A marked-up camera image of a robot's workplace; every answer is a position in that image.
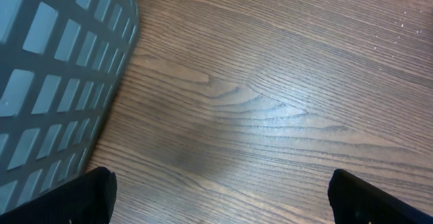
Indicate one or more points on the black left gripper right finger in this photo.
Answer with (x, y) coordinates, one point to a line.
(354, 200)

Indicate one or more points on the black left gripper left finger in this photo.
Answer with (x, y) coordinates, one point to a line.
(89, 198)

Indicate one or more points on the dark grey plastic basket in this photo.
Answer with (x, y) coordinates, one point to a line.
(61, 64)

